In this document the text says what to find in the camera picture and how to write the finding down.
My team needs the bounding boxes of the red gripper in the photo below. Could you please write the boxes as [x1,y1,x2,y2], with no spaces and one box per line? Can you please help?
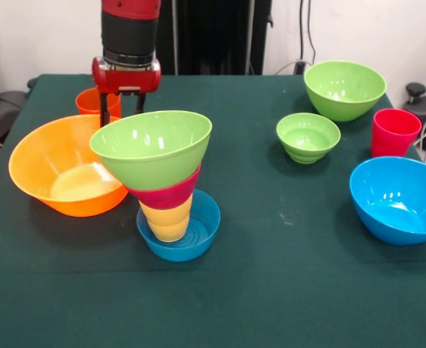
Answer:
[91,57,162,128]

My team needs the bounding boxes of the large green plastic bowl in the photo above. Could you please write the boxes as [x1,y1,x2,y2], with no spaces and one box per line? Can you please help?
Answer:
[303,60,388,123]
[89,110,213,191]

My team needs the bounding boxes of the large orange plastic bowl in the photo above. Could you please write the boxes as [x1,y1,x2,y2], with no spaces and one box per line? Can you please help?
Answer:
[8,114,130,218]

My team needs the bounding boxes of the small pink plastic bowl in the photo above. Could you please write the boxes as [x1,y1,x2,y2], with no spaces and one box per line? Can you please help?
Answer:
[125,163,202,210]

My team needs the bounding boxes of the small blue plastic bowl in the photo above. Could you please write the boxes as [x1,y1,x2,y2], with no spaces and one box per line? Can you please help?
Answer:
[136,188,221,262]

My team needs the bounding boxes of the orange plastic cup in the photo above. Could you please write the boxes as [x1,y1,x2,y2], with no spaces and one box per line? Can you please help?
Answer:
[75,87,122,117]

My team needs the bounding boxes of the black chair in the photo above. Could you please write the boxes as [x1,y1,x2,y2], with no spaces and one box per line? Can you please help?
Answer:
[0,46,28,146]

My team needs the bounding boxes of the small green plastic bowl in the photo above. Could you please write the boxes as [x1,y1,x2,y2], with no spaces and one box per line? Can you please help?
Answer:
[276,112,342,165]

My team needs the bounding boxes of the dark green table cloth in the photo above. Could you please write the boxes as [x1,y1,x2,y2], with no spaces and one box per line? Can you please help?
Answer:
[0,73,426,348]

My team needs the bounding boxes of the red plastic cup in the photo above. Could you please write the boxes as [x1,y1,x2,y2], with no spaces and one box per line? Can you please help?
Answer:
[370,108,423,159]

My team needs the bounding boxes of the large blue plastic bowl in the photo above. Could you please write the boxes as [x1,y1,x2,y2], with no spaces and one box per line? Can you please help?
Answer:
[349,156,426,247]

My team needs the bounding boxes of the black round knob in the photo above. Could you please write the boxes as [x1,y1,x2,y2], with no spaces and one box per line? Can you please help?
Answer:
[405,82,426,105]

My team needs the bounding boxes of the grey cable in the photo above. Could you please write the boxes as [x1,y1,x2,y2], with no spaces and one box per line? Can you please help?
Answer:
[274,60,300,75]

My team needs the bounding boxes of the black cable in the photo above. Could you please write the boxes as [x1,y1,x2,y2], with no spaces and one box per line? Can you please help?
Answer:
[298,0,306,62]
[306,0,317,63]

